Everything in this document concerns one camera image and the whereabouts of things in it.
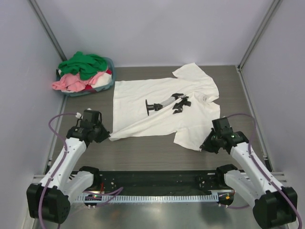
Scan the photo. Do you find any white t-shirt robot print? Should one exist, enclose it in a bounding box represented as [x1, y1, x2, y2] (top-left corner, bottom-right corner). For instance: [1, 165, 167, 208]
[110, 63, 220, 151]

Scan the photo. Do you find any teal laundry basket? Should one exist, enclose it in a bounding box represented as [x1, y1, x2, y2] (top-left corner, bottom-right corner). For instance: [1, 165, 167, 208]
[58, 57, 117, 97]

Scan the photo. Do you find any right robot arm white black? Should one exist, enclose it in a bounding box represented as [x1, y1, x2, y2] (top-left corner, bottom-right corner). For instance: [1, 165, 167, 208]
[200, 117, 303, 229]

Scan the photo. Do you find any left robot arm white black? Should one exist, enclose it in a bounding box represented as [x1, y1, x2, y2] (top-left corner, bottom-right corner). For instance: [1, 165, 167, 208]
[26, 109, 110, 229]

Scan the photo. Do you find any red t-shirt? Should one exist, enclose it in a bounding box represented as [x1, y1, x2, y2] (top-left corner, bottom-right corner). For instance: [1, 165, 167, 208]
[85, 69, 112, 91]

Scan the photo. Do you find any pink t-shirt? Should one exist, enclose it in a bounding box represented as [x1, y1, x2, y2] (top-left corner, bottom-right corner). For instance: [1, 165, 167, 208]
[52, 73, 90, 92]

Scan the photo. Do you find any white t-shirt in basket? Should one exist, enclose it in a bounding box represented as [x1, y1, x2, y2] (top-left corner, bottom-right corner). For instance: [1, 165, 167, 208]
[91, 69, 112, 88]

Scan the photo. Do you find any green t-shirt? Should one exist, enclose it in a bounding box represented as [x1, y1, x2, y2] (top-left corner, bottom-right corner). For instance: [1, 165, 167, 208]
[58, 52, 108, 81]

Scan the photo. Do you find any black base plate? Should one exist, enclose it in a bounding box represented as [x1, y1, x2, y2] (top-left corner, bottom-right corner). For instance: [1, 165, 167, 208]
[92, 170, 231, 191]

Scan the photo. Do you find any white slotted cable duct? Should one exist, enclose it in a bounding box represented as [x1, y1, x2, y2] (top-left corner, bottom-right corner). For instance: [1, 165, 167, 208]
[74, 193, 219, 204]

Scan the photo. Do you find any left aluminium corner post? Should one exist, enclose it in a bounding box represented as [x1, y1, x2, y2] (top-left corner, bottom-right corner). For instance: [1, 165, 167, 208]
[28, 0, 67, 61]

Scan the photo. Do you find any aluminium corner post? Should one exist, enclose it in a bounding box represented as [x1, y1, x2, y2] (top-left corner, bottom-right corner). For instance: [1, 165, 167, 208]
[237, 0, 284, 72]
[28, 0, 67, 61]

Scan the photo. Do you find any right aluminium corner post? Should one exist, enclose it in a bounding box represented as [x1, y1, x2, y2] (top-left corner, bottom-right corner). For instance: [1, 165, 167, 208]
[237, 0, 284, 72]

